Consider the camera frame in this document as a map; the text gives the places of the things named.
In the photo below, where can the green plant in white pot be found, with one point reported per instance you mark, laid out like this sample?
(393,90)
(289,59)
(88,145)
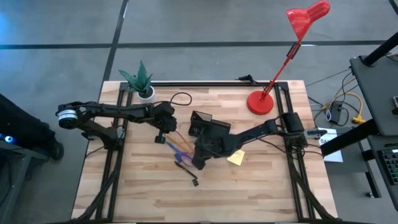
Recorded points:
(141,81)

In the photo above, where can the grey metal stand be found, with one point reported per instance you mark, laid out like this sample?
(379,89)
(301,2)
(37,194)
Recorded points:
(18,174)

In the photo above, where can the black power adaptor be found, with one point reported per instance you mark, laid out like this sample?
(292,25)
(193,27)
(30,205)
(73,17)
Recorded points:
(335,113)

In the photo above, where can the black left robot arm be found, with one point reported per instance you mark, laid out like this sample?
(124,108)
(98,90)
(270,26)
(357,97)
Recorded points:
(124,109)

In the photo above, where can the black mesh desk organizer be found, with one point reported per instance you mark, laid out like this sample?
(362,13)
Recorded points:
(200,118)

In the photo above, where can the black side desk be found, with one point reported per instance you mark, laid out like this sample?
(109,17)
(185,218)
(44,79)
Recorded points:
(376,93)

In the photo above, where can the black crossbar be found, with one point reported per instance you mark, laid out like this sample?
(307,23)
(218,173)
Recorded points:
(348,140)

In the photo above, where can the white paper sheet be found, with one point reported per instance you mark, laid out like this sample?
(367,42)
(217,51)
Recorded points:
(334,155)

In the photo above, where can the black binder clip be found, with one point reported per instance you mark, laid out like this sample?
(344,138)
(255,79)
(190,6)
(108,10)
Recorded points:
(195,183)

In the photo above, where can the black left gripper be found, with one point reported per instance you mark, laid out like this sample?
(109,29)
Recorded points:
(164,118)

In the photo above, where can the orange pencil with eraser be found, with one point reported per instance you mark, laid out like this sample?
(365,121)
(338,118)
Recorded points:
(177,143)
(185,140)

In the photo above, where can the red desk lamp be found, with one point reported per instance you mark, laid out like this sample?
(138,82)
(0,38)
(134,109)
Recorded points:
(260,102)

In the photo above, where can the black keypad device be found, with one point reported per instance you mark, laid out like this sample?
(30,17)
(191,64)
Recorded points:
(390,165)

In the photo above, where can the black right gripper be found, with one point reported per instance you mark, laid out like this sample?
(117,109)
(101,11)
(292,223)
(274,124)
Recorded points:
(214,141)

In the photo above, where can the black pole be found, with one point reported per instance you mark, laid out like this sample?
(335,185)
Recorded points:
(381,49)

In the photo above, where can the person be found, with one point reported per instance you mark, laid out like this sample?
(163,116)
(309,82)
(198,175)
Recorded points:
(25,124)

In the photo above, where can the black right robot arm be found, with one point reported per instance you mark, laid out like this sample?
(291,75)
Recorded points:
(255,132)

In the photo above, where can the black pen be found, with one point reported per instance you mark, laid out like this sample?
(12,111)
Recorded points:
(186,170)

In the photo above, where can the yellow sticky notes pad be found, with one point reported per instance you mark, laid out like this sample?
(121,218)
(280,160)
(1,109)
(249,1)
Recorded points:
(236,158)

